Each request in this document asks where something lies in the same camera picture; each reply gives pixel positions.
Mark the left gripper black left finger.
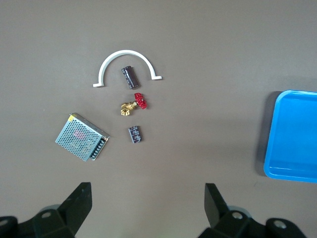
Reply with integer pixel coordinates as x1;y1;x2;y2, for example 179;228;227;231
0;182;93;238

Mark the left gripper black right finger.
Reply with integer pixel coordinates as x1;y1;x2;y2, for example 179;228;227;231
198;183;309;238

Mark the short dark cylindrical capacitor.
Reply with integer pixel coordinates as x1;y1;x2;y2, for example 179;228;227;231
128;125;144;143

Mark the long dark cylindrical capacitor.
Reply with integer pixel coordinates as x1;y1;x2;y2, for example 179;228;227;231
121;65;139;90

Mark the metal mesh power supply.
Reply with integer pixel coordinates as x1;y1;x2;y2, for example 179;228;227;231
54;113;110;162

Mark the blue plastic tray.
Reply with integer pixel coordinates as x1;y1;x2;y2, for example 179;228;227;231
263;89;317;183

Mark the brass valve red handle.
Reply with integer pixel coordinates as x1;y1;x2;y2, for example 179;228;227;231
120;93;149;116

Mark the white half-ring pipe clamp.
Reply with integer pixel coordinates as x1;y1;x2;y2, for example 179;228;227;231
93;49;163;88

